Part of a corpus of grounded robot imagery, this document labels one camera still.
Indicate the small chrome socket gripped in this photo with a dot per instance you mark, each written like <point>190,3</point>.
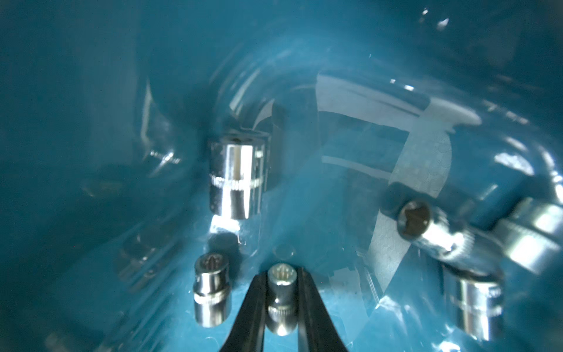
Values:
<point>282,299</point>

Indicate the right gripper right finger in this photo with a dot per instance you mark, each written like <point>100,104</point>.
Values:
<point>316,329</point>

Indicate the chrome socket in tray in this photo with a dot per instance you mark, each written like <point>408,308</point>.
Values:
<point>448,240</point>
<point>237,175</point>
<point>212,288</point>
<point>531,235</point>
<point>475,303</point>

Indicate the teal plastic storage tray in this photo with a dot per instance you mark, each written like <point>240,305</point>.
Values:
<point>108,109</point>

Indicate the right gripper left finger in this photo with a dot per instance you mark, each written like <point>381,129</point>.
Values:
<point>247,334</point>

